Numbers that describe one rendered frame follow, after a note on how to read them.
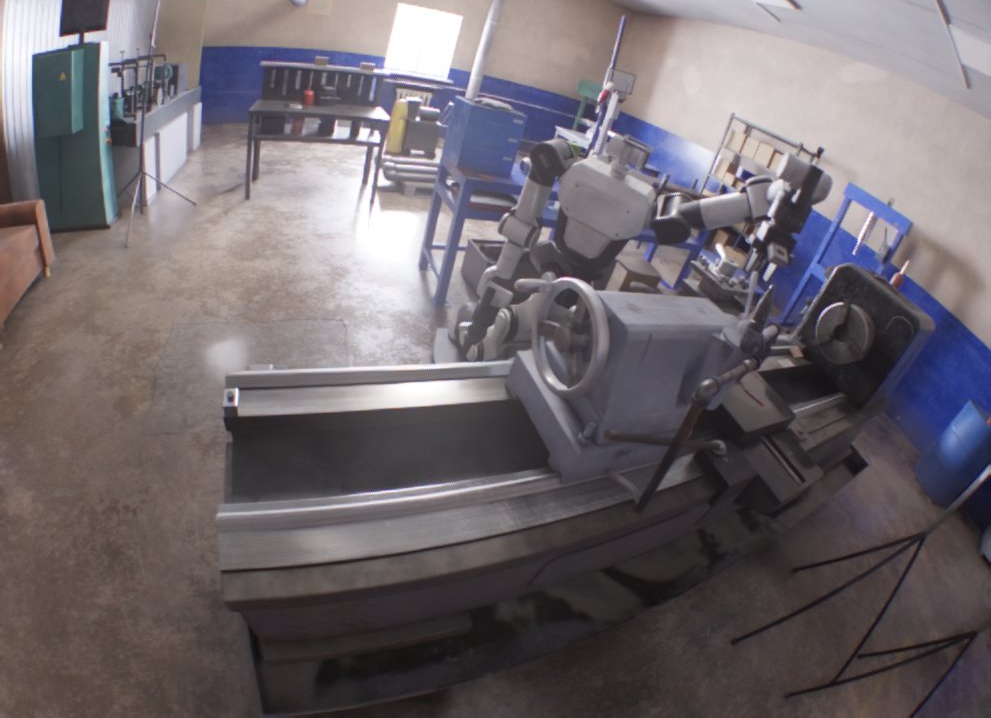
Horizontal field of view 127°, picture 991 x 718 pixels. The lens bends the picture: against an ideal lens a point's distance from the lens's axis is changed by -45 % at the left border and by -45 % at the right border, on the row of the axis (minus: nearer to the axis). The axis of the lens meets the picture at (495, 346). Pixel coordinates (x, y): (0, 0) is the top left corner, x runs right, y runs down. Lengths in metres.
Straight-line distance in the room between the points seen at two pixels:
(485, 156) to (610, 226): 1.53
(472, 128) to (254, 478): 2.19
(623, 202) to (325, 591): 1.16
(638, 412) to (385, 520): 0.53
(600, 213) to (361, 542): 1.04
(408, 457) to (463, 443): 0.14
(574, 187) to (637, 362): 0.63
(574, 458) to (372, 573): 0.42
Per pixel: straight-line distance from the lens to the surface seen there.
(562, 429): 0.88
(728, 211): 1.30
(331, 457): 0.99
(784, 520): 2.05
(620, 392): 0.86
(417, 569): 0.75
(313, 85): 4.66
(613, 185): 1.31
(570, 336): 0.80
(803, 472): 1.39
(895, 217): 5.10
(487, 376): 1.08
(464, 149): 2.67
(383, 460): 0.99
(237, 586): 0.75
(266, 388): 0.99
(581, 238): 1.36
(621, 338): 0.81
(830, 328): 2.03
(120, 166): 4.40
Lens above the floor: 1.51
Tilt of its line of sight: 35 degrees down
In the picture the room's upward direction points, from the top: 18 degrees clockwise
